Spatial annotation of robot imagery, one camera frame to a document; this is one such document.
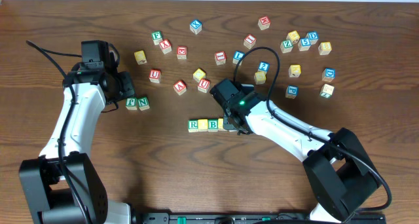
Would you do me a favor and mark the green B block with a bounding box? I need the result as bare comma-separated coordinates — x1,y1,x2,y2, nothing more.
208,119,219,132

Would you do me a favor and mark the yellow o block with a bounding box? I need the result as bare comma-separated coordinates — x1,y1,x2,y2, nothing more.
192,68,206,83
198,119,208,132

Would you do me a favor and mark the green R block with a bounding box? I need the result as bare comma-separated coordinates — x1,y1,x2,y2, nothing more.
188,120,199,133

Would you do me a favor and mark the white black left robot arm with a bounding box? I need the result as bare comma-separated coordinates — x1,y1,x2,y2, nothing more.
19,40,141,223

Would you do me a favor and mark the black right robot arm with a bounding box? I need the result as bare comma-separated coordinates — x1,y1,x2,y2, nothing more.
210,79,380,222

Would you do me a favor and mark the yellow S block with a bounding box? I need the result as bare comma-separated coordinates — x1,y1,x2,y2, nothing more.
254,71,266,84

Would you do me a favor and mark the red U block right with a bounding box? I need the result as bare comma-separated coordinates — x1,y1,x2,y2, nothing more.
197,79,210,93

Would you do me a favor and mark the red u block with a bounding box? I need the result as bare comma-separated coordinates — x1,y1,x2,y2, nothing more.
197,79,210,93
149,69,161,84

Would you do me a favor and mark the blue 2 block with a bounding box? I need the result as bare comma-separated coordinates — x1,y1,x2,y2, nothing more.
258,62,270,74

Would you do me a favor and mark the blue L block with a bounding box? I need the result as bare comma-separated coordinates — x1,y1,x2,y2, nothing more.
232,50,245,65

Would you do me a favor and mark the red I block lower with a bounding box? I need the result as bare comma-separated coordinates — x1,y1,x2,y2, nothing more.
215,51,227,65

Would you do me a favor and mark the red i block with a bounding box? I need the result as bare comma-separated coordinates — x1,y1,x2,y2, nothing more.
244,34,257,49
215,51,227,65

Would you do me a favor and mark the green J block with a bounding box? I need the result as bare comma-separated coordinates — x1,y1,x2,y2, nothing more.
125,98,138,110

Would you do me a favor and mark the blue P block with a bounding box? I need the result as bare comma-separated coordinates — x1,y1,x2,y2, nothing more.
285,85,299,99

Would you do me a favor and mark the green N block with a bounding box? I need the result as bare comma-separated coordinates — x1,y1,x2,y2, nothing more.
137,96,150,111

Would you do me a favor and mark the red I block upper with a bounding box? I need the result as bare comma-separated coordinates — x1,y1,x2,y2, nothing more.
244,34,257,49

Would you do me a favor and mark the red U block left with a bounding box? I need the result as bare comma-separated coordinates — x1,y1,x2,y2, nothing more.
149,69,161,84

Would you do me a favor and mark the red A block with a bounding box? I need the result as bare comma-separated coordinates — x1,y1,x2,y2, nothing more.
173,80,187,95

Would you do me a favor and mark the yellow K block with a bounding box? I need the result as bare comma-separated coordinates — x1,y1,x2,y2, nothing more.
289,64,301,78

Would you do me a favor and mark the green F block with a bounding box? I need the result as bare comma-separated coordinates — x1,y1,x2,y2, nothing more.
151,31,163,45

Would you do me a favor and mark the green Z block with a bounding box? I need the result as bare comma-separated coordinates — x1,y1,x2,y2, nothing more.
280,40,293,54

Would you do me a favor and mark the red X block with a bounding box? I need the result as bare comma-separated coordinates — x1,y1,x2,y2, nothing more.
159,39,172,54

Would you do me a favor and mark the red E block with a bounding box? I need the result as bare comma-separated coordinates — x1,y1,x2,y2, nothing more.
177,46,187,60

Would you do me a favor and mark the red H block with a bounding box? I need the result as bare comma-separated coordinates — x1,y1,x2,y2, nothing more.
258,16,271,30

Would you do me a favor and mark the yellow monkey block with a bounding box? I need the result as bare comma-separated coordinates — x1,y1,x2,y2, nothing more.
286,30,300,45

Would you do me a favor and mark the blue X block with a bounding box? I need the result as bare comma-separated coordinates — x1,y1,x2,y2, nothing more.
190,20,202,35

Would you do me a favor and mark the blue 5 block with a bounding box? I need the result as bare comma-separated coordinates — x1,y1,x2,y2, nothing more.
298,38,311,51

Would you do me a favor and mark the green 7 block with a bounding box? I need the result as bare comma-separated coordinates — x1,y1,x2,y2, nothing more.
320,84,335,98

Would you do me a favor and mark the blue D block lower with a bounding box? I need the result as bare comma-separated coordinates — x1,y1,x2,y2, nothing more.
322,68,336,83

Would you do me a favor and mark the blue d block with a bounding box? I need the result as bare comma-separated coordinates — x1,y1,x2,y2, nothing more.
306,31,319,45
322,68,336,83

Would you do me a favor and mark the blue D block upper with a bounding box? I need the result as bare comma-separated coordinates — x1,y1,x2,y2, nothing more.
306,31,319,45

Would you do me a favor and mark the yellow 8 block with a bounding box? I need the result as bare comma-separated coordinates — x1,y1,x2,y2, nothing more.
318,42,332,56

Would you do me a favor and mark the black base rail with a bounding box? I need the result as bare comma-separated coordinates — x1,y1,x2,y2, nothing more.
130,211,384,224

